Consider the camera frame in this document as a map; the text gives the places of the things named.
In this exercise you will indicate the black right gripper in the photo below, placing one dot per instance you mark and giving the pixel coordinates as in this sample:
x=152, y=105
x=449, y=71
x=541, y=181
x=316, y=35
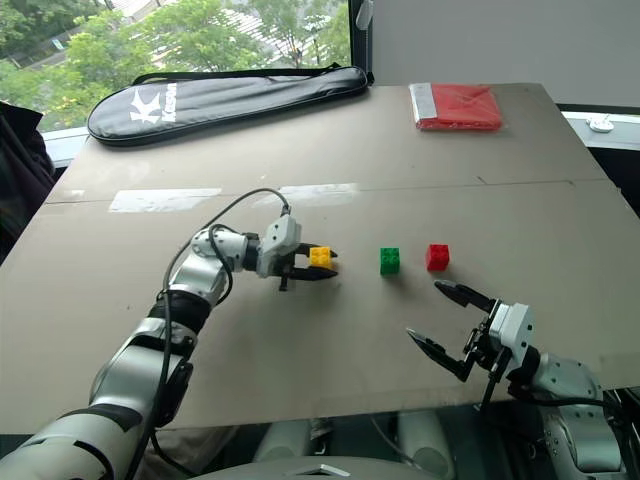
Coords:
x=482, y=347

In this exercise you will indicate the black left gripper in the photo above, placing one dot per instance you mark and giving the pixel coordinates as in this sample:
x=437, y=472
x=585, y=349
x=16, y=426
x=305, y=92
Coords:
x=287, y=274

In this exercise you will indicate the yellow toy brick cube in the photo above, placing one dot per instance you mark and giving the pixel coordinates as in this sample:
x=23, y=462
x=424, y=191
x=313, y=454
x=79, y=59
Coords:
x=321, y=257

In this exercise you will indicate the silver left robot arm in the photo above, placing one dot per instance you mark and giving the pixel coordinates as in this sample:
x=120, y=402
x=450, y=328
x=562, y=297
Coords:
x=125, y=360

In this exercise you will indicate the red toy brick cube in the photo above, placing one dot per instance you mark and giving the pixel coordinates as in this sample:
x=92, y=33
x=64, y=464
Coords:
x=437, y=257

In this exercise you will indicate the green toy brick cube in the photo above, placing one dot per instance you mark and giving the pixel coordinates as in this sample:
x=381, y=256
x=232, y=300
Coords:
x=390, y=261

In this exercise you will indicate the pale rounded robot leg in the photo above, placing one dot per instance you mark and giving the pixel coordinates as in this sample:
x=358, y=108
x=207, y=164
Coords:
x=282, y=441
x=425, y=442

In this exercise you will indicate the black racket bag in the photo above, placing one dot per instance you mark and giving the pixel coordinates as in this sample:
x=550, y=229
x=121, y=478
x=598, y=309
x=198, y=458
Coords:
x=200, y=107

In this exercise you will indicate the red cloth in plastic bag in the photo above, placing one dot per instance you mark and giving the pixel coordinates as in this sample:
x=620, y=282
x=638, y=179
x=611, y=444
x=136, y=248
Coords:
x=465, y=107

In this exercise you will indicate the small white device on sill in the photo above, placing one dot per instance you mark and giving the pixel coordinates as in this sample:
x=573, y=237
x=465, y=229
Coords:
x=600, y=125

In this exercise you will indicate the dark clothing bundle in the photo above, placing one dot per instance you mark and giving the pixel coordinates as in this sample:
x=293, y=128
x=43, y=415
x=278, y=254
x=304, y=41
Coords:
x=20, y=165

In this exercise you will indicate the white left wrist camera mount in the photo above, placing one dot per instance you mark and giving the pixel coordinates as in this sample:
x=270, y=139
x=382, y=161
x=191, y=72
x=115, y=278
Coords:
x=280, y=237

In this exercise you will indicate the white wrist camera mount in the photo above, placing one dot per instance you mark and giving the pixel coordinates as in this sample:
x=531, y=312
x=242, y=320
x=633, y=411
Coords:
x=280, y=237
x=515, y=330

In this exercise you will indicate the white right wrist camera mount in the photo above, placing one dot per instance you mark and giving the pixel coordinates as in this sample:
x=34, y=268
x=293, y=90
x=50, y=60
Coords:
x=515, y=330

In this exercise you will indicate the black window frame post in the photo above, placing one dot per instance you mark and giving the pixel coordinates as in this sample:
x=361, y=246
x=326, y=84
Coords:
x=361, y=40

